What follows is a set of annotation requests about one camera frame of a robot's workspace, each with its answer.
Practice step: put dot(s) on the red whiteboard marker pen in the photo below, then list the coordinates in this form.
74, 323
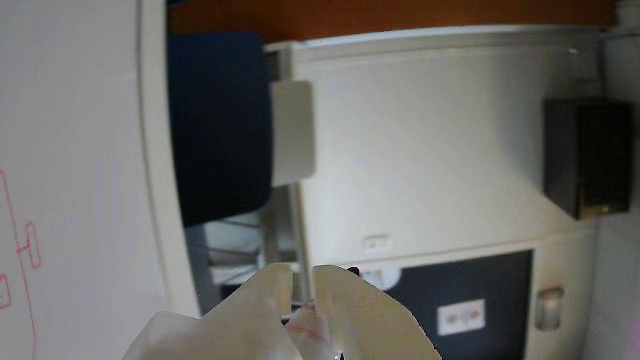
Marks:
310, 332

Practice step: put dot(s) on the small grey wall switch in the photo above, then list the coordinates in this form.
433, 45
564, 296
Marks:
549, 309

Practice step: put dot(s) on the dark blue chair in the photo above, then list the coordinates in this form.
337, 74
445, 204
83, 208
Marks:
220, 125

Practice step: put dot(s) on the dark navy wall panel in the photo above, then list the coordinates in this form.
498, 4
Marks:
480, 280

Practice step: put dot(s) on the small white cabinet label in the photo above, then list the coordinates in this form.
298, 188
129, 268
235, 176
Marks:
378, 244

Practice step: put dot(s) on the black wall-mounted box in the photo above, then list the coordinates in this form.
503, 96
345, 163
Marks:
587, 157

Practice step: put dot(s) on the light grey rectangular panel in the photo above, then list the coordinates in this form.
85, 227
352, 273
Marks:
294, 132

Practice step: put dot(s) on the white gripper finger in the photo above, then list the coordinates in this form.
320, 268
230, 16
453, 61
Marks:
240, 325
370, 325

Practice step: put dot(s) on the large white whiteboard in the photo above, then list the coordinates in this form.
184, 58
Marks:
75, 150

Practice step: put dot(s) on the white wall cabinet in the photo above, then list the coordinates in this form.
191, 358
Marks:
425, 150

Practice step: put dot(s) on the white round knob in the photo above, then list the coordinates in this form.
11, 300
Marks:
382, 277

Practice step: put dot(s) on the white double socket plate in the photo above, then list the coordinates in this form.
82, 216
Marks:
461, 317

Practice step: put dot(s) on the thin white metal pole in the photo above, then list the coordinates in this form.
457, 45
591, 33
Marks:
305, 240

